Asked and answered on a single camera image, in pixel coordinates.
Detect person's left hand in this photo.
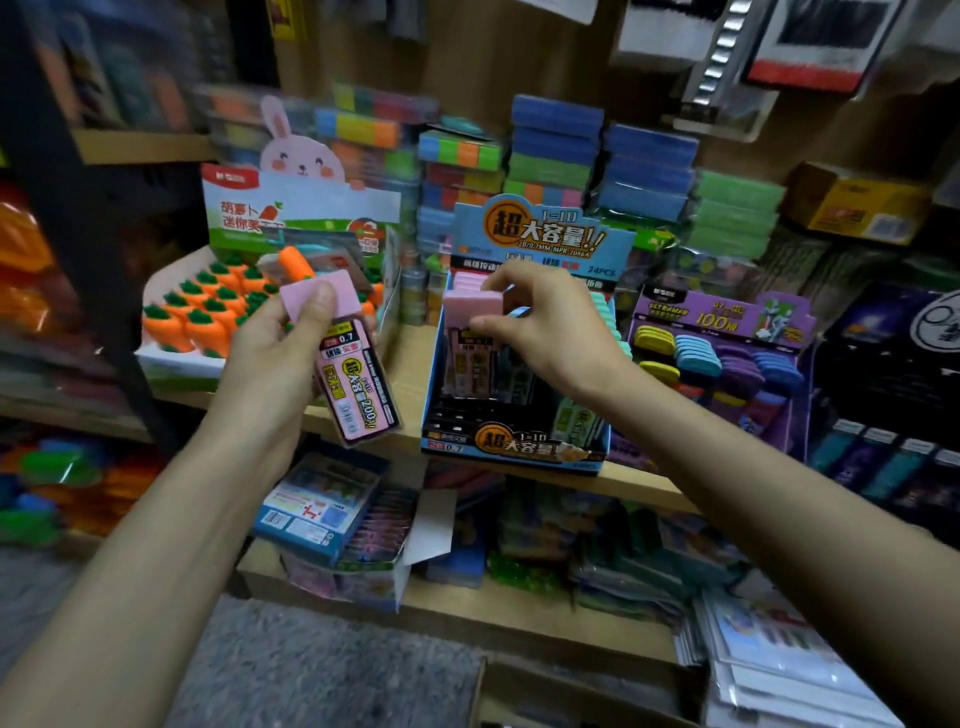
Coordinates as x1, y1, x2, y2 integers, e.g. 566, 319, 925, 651
225, 285, 339, 467

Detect person's right hand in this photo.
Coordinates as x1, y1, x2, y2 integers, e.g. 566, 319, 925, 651
483, 258, 632, 414

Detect blue display box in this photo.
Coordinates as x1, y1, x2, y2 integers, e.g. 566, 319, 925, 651
420, 195, 639, 474

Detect wooden shelf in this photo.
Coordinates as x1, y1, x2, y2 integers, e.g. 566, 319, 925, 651
0, 0, 960, 728

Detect purple display box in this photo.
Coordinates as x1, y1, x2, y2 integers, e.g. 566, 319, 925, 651
607, 282, 819, 474

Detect black and white display box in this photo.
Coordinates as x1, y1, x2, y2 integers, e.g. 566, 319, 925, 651
802, 285, 960, 549

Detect person's right forearm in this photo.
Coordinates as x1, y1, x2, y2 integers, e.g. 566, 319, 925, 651
577, 360, 960, 722

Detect person's left forearm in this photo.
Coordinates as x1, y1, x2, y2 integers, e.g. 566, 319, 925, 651
0, 427, 287, 728

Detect orange carrot pen display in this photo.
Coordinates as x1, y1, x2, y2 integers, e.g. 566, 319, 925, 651
135, 97, 407, 384

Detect stack of blue packets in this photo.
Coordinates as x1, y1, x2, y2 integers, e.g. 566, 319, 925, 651
510, 94, 702, 227

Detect orange folders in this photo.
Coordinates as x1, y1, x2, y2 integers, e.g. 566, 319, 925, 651
0, 435, 164, 549

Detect stack of green packets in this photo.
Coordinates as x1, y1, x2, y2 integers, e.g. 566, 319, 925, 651
690, 168, 789, 264

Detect heap of green teal packs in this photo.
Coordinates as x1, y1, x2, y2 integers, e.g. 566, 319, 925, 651
495, 480, 707, 617

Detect stack of multicoloured packets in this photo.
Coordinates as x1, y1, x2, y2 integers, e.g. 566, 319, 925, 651
202, 82, 512, 212

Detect yellow carton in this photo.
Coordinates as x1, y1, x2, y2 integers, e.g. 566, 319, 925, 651
783, 162, 932, 246

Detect stack of white packets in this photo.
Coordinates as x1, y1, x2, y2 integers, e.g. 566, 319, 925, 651
675, 585, 902, 728

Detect black red hanging package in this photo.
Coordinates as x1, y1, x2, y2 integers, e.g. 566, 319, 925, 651
745, 0, 909, 95

